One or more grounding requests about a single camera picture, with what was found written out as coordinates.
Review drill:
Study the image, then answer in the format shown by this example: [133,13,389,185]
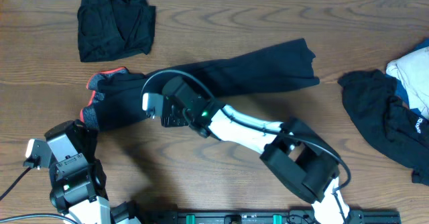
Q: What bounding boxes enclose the black leggings with orange waistband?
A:
[79,38,320,132]

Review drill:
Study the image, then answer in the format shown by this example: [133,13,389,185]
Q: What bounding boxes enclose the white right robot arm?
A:
[162,76,350,223]

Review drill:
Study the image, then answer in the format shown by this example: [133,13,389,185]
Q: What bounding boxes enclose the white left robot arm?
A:
[45,119,143,224]

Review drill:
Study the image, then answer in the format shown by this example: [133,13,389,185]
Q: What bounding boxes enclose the folded black shirt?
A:
[77,0,156,62]

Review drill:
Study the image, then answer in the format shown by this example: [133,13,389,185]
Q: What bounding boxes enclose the black garment with white logo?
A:
[338,70,428,185]

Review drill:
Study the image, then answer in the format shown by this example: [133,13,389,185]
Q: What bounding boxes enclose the blue garment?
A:
[385,38,429,117]

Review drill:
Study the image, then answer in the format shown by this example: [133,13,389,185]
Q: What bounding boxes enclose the beige garment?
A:
[385,46,429,120]

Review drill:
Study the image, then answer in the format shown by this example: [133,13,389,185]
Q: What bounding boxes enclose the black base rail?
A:
[143,210,402,224]

